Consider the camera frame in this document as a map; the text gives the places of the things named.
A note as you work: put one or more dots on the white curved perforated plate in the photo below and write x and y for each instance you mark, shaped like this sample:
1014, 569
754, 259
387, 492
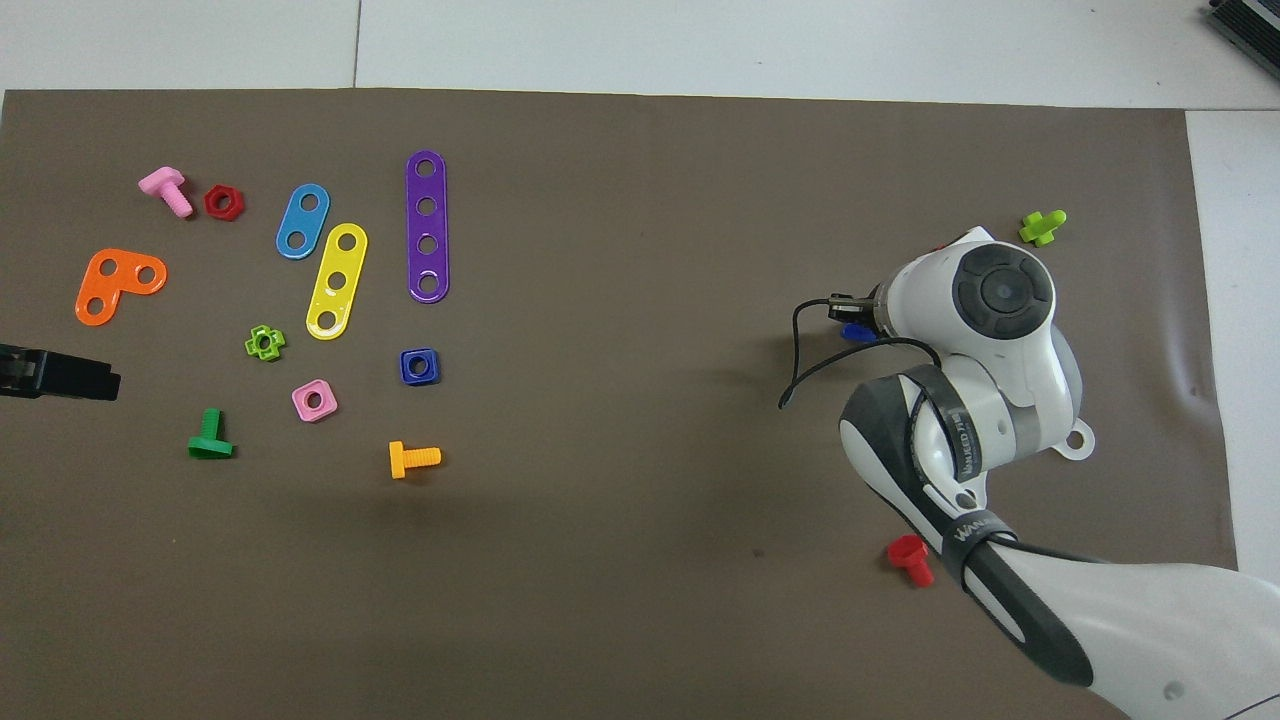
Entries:
1078, 440

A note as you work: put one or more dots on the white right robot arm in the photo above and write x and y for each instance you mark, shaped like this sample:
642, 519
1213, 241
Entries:
1000, 400

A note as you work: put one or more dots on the brown table mat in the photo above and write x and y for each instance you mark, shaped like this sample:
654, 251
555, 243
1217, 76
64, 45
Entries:
600, 250

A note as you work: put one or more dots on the green cross-shaped nut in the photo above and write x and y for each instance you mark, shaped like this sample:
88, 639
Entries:
265, 342

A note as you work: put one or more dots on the pink plastic bolt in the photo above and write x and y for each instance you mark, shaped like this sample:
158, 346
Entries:
166, 187

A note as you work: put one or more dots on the blue square nut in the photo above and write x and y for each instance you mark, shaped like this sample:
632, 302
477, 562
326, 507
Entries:
408, 367

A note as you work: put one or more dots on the pink square nut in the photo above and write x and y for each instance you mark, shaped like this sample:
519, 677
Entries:
314, 401

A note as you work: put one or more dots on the red plastic bolt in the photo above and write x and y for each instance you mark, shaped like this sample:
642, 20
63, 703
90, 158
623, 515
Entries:
912, 559

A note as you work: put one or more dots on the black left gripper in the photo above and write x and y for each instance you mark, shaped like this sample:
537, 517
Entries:
24, 370

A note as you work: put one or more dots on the lime cross-head bolt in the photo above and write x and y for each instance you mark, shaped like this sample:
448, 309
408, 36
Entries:
1041, 227

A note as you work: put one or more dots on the orange L-shaped plate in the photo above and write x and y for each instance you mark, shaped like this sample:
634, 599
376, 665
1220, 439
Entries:
120, 275

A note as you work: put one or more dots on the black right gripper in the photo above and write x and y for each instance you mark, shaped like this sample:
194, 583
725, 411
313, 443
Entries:
877, 308

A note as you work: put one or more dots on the yellow three-hole plate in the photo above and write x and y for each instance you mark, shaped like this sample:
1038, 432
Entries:
337, 281

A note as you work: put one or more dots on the blue two-hole plate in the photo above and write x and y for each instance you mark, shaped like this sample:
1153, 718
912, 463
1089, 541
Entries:
302, 221

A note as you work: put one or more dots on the orange plastic bolt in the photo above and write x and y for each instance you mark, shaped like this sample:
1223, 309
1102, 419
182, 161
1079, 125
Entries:
412, 458

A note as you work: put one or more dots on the purple four-hole plate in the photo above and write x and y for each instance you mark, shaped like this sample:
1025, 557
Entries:
427, 225

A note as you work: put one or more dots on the dark grey ribbed device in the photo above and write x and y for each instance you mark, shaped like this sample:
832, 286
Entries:
1248, 22

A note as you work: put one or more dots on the blue triangular-head bolt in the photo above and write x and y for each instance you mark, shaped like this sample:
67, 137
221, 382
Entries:
858, 333

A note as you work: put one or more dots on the green plastic bolt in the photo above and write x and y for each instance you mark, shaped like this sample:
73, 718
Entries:
210, 440

